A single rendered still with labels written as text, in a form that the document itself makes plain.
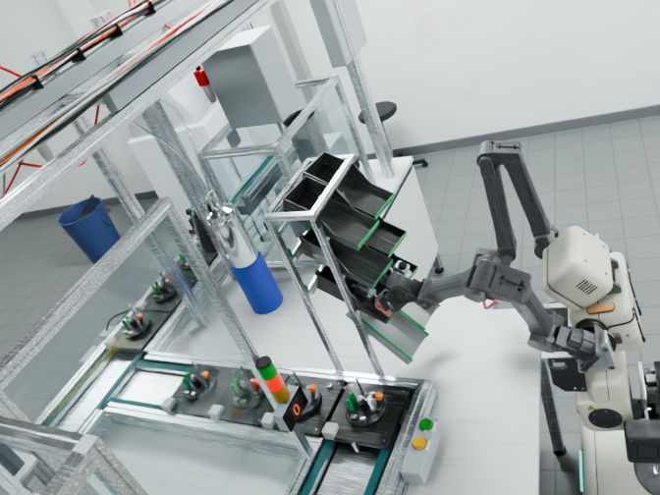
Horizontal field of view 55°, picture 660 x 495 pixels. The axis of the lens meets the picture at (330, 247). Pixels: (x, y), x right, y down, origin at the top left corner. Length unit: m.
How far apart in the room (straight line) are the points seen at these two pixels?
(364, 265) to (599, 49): 3.42
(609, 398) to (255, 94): 1.86
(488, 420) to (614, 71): 3.53
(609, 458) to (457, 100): 3.32
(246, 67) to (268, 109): 0.21
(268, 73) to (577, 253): 1.57
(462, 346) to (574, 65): 3.16
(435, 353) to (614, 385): 0.64
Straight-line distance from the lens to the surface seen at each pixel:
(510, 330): 2.47
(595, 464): 2.79
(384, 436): 2.13
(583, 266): 1.90
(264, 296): 2.91
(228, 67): 2.91
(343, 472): 2.16
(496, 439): 2.17
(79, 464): 1.01
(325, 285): 2.17
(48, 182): 1.85
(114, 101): 2.03
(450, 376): 2.37
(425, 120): 5.45
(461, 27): 5.09
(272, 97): 2.87
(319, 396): 2.30
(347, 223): 2.02
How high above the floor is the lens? 2.60
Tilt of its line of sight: 33 degrees down
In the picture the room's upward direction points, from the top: 23 degrees counter-clockwise
